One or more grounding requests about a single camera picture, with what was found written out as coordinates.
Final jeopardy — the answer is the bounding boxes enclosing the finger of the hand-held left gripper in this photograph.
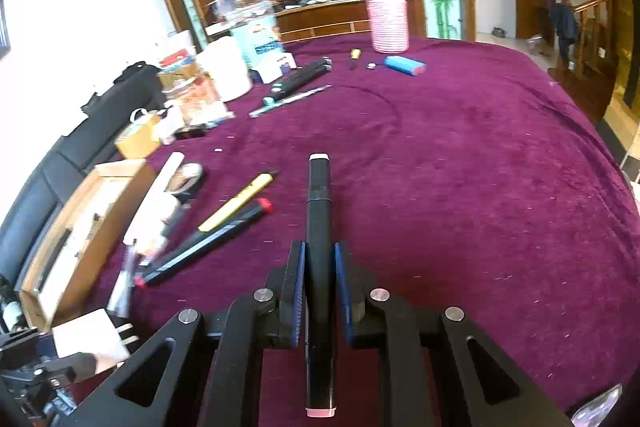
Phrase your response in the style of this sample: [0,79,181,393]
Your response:
[47,353,98,383]

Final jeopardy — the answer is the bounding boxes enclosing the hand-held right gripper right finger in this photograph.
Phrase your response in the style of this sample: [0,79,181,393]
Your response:
[335,242,576,427]

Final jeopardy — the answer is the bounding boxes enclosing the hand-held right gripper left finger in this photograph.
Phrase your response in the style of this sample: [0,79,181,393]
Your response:
[60,239,307,427]

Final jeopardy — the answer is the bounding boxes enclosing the white power adapter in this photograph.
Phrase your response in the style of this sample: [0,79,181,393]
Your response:
[51,308,141,365]

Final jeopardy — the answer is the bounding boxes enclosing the black marker pen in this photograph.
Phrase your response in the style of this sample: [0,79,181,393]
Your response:
[304,153,337,418]

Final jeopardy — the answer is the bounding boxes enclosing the cardboard box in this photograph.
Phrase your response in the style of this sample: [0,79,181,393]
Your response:
[17,159,161,333]

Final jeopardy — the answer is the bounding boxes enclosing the clear plastic packet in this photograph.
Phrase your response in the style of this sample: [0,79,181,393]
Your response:
[106,239,140,314]

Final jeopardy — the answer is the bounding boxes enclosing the black marker with red caps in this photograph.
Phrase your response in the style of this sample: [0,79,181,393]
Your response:
[134,198,274,289]

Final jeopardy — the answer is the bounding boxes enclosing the yellow utility knife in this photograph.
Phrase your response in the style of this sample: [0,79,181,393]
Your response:
[197,171,279,233]

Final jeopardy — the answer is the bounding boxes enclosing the tape roll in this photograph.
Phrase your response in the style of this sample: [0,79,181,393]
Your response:
[165,163,205,204]

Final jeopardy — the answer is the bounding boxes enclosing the purple tablecloth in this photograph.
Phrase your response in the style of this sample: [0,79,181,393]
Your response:
[65,34,640,427]

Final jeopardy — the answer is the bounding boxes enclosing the silver teal pen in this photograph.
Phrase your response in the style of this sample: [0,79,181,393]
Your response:
[248,85,333,118]

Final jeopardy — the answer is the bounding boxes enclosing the clear plastic jar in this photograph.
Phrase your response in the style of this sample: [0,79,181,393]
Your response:
[159,49,232,128]

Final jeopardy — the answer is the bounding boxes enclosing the yellow container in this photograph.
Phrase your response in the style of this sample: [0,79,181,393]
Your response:
[115,109,163,160]

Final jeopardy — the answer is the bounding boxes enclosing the black sofa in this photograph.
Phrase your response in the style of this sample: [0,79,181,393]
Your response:
[0,62,166,288]

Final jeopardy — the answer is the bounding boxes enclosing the white paper roll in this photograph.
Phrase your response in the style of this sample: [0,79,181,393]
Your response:
[199,37,254,104]

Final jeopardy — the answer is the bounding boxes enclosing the blue battery pack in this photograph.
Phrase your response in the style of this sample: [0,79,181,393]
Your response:
[384,55,427,76]

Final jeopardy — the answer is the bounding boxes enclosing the blue white carton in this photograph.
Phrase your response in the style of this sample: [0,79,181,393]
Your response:
[231,16,297,84]

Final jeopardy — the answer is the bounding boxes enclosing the pink striped jar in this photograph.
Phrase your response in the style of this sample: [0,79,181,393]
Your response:
[366,0,410,54]

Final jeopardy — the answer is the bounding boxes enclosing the wooden cabinet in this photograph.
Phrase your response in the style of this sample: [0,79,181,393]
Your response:
[272,0,416,44]

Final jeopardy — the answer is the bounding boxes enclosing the wooden stair railing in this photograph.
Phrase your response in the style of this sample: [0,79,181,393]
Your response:
[572,0,626,80]

